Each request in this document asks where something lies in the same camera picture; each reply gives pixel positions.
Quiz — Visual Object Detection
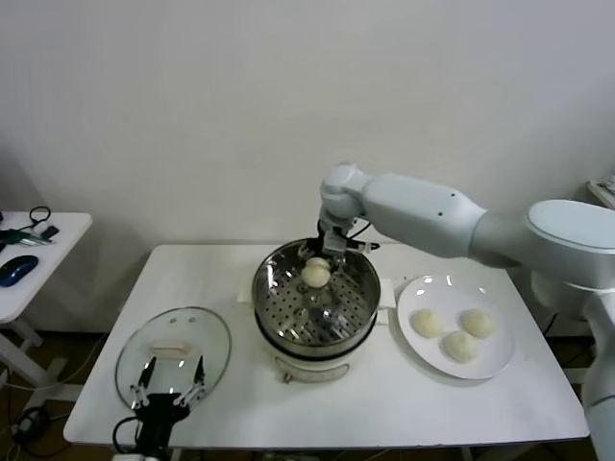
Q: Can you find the white steamed baozi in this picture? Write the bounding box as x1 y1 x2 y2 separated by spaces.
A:
440 330 480 362
460 308 497 339
301 256 332 290
412 308 446 339

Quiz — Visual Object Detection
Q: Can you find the blue computer mouse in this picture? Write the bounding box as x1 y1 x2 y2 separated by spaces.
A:
0 255 40 289

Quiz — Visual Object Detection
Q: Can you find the stainless steel steamer basket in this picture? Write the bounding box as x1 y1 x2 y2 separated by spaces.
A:
238 238 398 348

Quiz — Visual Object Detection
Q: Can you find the beige floor cable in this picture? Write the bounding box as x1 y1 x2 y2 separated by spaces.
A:
0 334 111 391

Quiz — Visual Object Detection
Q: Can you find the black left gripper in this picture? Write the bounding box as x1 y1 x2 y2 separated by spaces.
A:
128 354 207 456

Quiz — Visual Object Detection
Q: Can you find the white side table with mouse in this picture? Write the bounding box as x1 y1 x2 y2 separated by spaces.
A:
0 212 94 400

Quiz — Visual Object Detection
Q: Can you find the white round plate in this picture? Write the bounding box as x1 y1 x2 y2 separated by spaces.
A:
396 274 518 380

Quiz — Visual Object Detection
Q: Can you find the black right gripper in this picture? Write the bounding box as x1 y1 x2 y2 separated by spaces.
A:
297 217 359 279

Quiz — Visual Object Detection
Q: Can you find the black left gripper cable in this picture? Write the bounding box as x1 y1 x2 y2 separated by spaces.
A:
111 415 145 455

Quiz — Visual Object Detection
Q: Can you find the glass lid with white handle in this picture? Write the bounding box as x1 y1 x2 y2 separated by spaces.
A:
114 306 234 413

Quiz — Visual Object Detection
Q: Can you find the stacked steamer pot with cloths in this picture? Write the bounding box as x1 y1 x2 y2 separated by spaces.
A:
257 309 391 386

